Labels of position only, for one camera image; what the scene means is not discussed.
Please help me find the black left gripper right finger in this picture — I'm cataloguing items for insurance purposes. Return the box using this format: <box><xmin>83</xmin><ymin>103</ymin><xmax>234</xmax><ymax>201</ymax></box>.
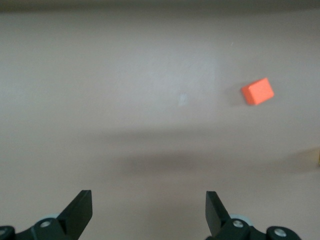
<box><xmin>205</xmin><ymin>190</ymin><xmax>305</xmax><ymax>240</ymax></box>

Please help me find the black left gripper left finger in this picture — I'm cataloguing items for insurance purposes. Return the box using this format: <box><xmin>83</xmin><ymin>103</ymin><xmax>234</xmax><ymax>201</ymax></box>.
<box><xmin>0</xmin><ymin>189</ymin><xmax>94</xmax><ymax>240</ymax></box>

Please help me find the orange wooden block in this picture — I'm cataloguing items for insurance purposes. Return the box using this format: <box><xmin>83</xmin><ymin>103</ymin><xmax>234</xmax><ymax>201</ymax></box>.
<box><xmin>240</xmin><ymin>77</ymin><xmax>275</xmax><ymax>107</ymax></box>

